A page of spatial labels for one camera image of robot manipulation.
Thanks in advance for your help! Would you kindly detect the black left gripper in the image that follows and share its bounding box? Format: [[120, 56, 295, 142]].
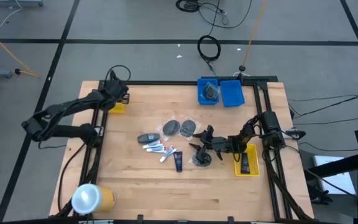
[[99, 79, 131, 110]]

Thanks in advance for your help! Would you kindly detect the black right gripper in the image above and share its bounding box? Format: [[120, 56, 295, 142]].
[[188, 125, 237, 161]]

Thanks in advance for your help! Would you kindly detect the round black pad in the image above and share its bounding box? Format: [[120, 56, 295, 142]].
[[157, 116, 181, 138], [202, 81, 219, 102], [188, 149, 213, 168], [178, 117, 202, 139]]

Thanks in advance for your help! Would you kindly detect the black toiletry tube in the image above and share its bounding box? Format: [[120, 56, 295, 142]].
[[241, 152, 250, 174], [173, 151, 183, 173]]

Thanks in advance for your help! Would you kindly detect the small white toothpaste tube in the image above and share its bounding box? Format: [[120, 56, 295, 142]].
[[164, 145, 178, 159], [142, 139, 163, 149], [159, 147, 172, 163], [146, 146, 167, 154]]

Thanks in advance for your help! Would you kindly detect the blue plastic bin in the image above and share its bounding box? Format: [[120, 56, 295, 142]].
[[219, 80, 246, 108], [196, 78, 220, 106]]

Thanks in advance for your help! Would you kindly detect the grey deodorant stick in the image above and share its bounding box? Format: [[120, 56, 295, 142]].
[[137, 133, 160, 144]]

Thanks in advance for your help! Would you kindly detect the yellow plastic bin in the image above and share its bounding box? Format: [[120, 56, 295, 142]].
[[109, 101, 127, 114], [234, 143, 260, 177]]

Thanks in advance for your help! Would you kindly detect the yellow cup with white lid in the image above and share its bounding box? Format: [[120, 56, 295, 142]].
[[71, 183, 117, 215]]

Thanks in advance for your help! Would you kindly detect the black metal beam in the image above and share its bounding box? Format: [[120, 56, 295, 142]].
[[303, 154, 358, 181]]

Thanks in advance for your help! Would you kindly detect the white flat panel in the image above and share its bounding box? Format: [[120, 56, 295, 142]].
[[312, 154, 357, 195]]

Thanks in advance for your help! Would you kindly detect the black aluminium table frame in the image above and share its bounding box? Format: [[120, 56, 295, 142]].
[[54, 70, 315, 222]]

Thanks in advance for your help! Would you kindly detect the coiled black floor cable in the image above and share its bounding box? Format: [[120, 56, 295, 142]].
[[196, 34, 222, 75]]

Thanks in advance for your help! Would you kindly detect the black cable bundle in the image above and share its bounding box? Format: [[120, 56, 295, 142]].
[[261, 146, 313, 222]]

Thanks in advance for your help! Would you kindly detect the black cable on table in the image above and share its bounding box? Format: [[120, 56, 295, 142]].
[[57, 145, 85, 213]]

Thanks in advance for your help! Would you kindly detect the tangled black floor cable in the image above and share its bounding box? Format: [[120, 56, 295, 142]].
[[175, 0, 253, 30]]

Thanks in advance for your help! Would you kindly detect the yellow floor cable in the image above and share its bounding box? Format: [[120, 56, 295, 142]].
[[242, 0, 269, 68], [0, 24, 40, 94]]

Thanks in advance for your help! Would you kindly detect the thin black floor cable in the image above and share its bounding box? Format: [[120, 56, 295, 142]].
[[289, 91, 358, 121]]

